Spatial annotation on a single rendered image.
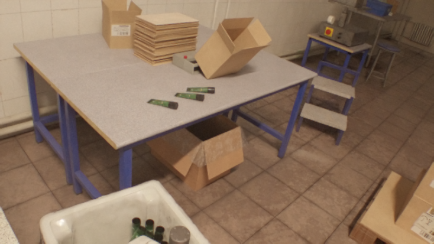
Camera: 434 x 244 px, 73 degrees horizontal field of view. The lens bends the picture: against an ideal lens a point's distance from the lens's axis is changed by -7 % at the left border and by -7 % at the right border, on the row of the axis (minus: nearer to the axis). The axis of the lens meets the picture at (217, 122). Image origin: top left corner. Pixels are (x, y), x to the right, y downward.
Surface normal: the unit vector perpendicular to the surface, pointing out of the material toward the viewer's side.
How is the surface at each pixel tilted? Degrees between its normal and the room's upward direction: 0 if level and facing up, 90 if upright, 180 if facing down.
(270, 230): 0
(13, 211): 0
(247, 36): 90
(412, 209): 90
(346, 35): 90
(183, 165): 64
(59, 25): 90
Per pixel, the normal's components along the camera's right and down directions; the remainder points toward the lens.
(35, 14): 0.71, 0.45
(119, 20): 0.39, 0.74
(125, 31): 0.45, 0.52
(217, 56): -0.68, 0.27
